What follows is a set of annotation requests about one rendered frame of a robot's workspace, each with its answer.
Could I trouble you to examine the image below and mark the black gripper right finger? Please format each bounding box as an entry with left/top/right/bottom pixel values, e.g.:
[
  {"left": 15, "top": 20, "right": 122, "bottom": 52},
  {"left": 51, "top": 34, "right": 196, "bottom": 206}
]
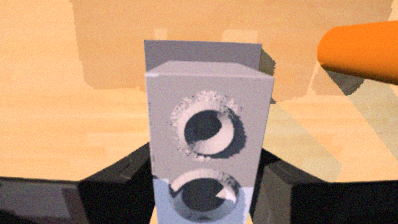
[{"left": 249, "top": 148, "right": 398, "bottom": 224}]

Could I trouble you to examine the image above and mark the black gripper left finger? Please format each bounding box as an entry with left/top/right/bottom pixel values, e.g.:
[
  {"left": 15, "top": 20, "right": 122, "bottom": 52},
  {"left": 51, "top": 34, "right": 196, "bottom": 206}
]
[{"left": 0, "top": 141, "right": 155, "bottom": 224}]

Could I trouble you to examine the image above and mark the orange cylinder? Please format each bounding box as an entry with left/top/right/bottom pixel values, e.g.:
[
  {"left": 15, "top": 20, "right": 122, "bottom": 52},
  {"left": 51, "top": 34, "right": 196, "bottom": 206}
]
[{"left": 317, "top": 20, "right": 398, "bottom": 86}]

